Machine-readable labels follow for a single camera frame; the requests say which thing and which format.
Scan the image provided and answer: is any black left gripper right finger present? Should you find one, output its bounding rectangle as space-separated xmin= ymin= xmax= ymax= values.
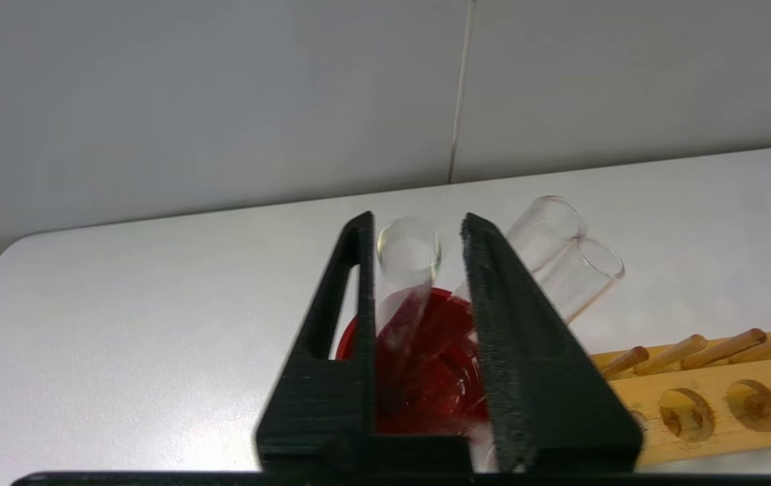
xmin=461 ymin=213 xmax=643 ymax=473

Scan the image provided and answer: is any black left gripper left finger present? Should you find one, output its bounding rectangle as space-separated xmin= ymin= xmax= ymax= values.
xmin=256 ymin=211 xmax=376 ymax=473

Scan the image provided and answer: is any test tube with red pigment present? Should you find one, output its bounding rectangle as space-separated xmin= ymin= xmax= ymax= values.
xmin=551 ymin=236 xmax=626 ymax=325

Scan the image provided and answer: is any test tube with blue pigment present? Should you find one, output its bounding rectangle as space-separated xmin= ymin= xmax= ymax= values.
xmin=373 ymin=216 xmax=467 ymax=433

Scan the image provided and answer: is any wooden test tube rack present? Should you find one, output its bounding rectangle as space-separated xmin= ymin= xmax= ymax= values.
xmin=588 ymin=323 xmax=771 ymax=466

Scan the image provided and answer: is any empty glass test tube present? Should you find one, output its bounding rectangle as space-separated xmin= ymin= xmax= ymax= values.
xmin=506 ymin=196 xmax=589 ymax=277

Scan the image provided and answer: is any dark red cup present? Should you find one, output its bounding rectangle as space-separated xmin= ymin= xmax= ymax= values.
xmin=335 ymin=287 xmax=494 ymax=436

